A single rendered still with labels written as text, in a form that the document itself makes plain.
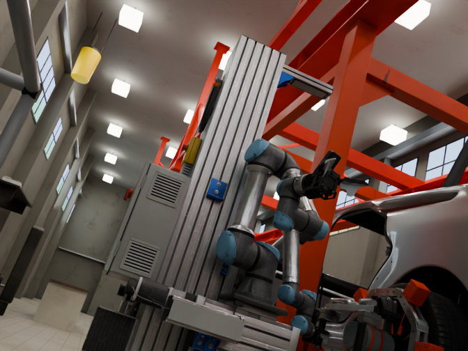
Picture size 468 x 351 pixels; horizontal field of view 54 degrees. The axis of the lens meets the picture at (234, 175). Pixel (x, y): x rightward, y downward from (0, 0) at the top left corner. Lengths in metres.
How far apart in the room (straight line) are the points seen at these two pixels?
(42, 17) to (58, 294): 5.00
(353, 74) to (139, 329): 2.19
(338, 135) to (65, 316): 7.52
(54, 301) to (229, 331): 8.12
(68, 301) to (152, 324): 7.76
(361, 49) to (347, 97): 0.40
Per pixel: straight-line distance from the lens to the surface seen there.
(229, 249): 1.76
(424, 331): 2.27
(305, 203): 1.76
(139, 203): 1.90
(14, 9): 0.74
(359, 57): 3.38
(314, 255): 2.77
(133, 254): 1.87
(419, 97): 3.59
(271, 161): 1.90
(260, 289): 1.82
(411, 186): 6.63
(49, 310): 9.66
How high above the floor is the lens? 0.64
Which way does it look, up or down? 19 degrees up
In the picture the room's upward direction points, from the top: 18 degrees clockwise
